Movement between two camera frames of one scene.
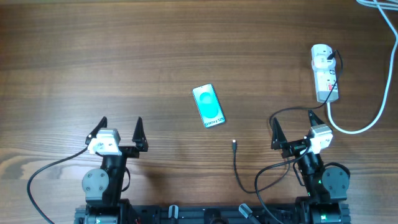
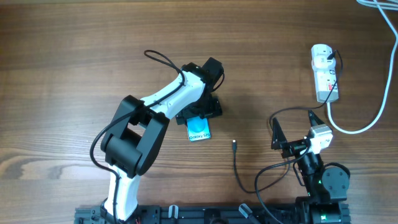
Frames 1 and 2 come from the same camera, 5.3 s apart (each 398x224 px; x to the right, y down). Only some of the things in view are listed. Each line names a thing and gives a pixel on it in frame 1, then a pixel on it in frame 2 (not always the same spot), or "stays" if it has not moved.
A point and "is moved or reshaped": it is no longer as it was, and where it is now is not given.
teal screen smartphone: (209, 105) is moved or reshaped
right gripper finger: (278, 137) stays
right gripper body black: (294, 148) stays
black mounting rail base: (233, 214) stays
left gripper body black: (129, 151) -> (204, 107)
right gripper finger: (314, 119) stays
